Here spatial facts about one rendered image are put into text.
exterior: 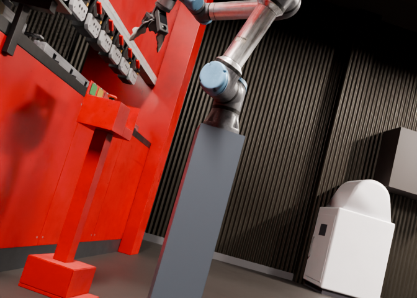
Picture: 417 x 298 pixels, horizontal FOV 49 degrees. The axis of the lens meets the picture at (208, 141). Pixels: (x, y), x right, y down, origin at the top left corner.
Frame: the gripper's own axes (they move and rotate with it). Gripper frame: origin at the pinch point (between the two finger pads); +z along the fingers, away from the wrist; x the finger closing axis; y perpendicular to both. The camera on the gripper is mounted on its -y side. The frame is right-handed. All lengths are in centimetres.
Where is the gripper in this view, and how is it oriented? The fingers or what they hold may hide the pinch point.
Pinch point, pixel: (143, 48)
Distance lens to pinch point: 208.8
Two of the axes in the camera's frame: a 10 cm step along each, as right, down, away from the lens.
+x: -7.5, -2.2, -6.3
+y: -4.2, -5.7, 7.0
